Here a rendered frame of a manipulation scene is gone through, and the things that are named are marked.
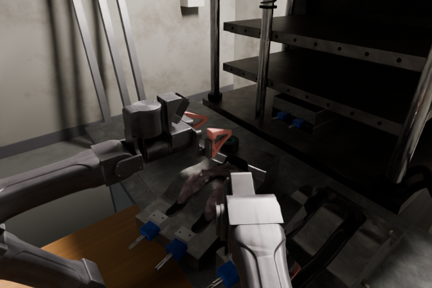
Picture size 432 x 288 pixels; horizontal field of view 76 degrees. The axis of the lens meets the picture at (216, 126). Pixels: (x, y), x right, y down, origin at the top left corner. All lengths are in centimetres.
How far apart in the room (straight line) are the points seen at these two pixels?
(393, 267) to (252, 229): 70
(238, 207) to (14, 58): 284
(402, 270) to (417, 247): 12
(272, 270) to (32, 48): 292
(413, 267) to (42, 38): 299
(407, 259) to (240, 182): 69
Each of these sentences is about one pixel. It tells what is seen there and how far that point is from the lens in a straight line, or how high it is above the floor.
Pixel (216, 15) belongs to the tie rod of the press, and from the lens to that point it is 176.
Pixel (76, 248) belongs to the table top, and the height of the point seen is 80.
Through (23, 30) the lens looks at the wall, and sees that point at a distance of 304.
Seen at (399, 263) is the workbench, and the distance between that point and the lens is 103.
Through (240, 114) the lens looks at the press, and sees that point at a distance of 171.
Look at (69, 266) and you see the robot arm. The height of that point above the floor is 100.
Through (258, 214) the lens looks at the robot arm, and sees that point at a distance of 37.
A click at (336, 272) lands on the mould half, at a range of 82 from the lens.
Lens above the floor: 152
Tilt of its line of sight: 28 degrees down
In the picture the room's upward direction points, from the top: straight up
